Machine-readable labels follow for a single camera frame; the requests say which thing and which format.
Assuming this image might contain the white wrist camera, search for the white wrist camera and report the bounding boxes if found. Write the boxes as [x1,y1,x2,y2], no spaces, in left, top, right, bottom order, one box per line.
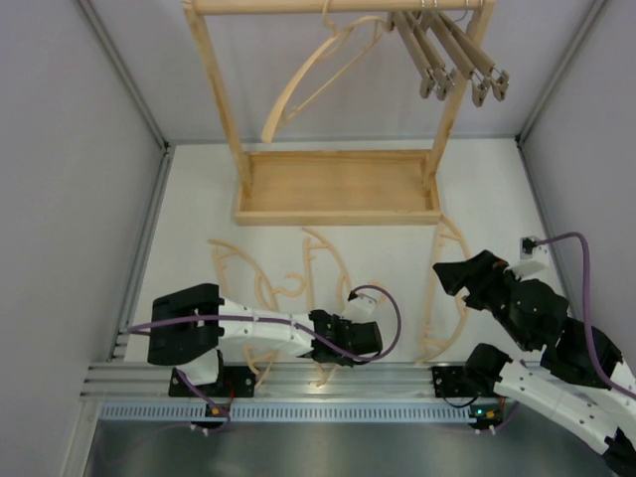
[507,236,551,278]
[342,292,377,323]

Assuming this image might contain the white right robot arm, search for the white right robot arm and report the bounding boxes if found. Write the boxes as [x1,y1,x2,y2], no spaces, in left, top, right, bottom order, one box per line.
[433,246,635,476]

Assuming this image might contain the aluminium mounting rail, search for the aluminium mounting rail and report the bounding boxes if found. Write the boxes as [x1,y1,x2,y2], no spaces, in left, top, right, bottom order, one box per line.
[81,360,622,401]

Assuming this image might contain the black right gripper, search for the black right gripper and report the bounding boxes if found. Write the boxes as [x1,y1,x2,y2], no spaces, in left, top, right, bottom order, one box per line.
[432,250,535,352]

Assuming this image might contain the white slotted cable duct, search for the white slotted cable duct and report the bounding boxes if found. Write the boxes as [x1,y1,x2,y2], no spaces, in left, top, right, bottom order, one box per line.
[99,401,476,424]

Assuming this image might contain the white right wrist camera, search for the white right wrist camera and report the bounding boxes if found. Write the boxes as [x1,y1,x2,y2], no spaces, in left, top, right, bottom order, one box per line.
[507,236,551,278]

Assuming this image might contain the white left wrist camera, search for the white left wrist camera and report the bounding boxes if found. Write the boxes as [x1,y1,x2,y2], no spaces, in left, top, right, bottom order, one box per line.
[342,292,377,323]

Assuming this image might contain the taupe clip hanger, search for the taupe clip hanger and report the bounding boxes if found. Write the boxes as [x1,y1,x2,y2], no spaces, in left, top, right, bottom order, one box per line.
[423,10,495,107]
[404,12,455,101]
[389,12,427,94]

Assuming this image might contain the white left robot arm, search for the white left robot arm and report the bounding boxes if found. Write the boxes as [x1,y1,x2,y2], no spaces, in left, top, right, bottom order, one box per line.
[147,283,383,397]

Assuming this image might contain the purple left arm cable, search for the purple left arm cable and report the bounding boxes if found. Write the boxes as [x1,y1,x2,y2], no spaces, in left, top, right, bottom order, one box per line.
[126,284,402,433]

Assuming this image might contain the wooden hanger rack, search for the wooden hanger rack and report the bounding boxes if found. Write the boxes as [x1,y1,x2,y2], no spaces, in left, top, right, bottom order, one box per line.
[183,1,494,226]

